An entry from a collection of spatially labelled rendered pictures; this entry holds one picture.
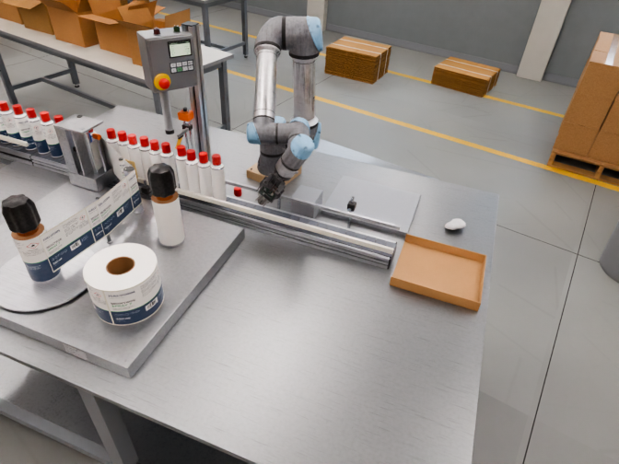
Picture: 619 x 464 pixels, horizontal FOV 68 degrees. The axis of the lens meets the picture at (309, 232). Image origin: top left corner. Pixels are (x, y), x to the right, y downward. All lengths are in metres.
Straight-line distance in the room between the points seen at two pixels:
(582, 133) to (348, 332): 3.41
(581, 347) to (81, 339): 2.44
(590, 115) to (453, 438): 3.51
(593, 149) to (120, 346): 4.00
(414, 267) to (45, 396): 1.56
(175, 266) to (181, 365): 0.36
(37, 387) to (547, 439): 2.21
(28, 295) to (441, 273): 1.35
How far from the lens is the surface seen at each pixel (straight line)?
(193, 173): 1.83
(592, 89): 4.39
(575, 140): 4.53
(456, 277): 1.71
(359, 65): 5.66
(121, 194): 1.73
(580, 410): 2.66
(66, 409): 2.16
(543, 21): 6.52
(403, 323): 1.51
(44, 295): 1.61
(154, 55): 1.75
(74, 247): 1.64
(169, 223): 1.61
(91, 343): 1.44
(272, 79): 1.71
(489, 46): 6.78
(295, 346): 1.40
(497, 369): 2.61
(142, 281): 1.36
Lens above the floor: 1.95
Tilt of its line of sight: 39 degrees down
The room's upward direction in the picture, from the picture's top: 4 degrees clockwise
